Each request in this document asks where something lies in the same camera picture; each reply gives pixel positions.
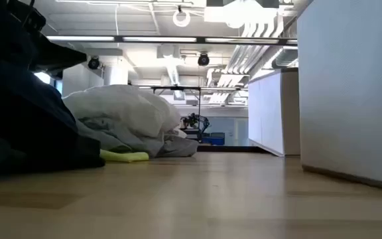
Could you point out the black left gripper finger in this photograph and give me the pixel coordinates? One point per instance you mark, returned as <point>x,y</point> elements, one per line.
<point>58,56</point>

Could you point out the navy Puma shirt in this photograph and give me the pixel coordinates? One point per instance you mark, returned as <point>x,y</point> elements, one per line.
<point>35,106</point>

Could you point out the white garment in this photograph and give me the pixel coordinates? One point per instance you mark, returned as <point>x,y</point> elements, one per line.
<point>121,109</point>

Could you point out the black garment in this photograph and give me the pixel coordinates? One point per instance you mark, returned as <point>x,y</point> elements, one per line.
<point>65,152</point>

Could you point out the yellow garment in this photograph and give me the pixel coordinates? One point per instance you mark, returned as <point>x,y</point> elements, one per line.
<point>124,156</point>

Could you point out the light grey garment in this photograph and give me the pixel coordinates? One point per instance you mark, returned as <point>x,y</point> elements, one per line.
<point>174,146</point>

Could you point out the background black robot arm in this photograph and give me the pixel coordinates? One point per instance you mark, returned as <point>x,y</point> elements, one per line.
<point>196,121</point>

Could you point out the black round ceiling spotlight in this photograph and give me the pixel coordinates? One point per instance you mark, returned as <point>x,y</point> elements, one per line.
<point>93,63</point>
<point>203,59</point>

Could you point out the black beam with light strips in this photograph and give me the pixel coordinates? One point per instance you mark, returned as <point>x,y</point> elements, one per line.
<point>159,39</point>

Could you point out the white background cloth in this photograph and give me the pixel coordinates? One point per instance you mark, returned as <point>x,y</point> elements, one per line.
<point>181,133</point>

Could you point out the blue box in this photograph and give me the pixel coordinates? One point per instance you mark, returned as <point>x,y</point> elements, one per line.
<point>214,138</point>

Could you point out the white ceiling pipes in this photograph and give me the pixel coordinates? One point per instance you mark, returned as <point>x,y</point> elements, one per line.
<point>244,59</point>

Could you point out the bright ceiling lamp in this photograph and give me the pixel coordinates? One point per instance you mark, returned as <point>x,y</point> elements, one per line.
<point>240,13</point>

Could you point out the black background rig frame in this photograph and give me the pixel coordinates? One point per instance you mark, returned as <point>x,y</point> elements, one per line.
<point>199,106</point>

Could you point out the black aluminium table frame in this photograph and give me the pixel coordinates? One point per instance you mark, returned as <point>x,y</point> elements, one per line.
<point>237,149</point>

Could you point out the grey round ventilation duct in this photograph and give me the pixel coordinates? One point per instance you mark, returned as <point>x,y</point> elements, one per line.
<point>284,58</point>

